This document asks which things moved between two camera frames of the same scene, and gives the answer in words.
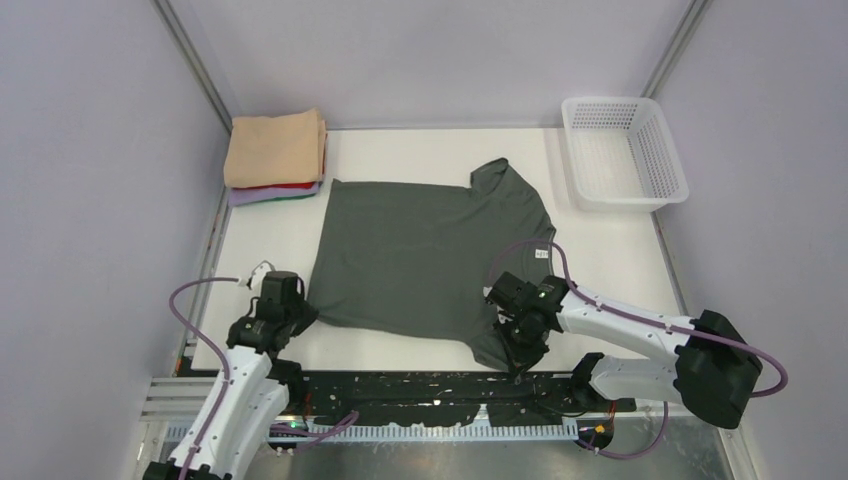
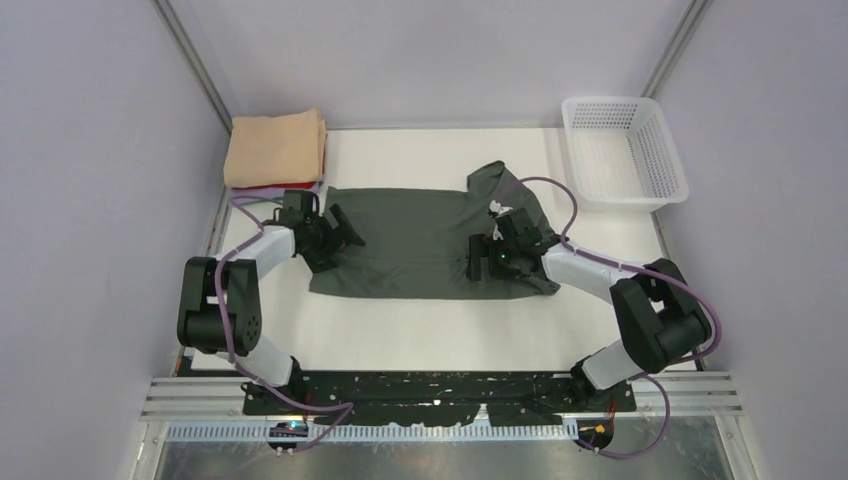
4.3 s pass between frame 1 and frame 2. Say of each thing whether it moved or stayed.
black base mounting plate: stayed
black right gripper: moved
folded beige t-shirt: stayed
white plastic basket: stayed
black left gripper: moved
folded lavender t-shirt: stayed
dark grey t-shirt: moved
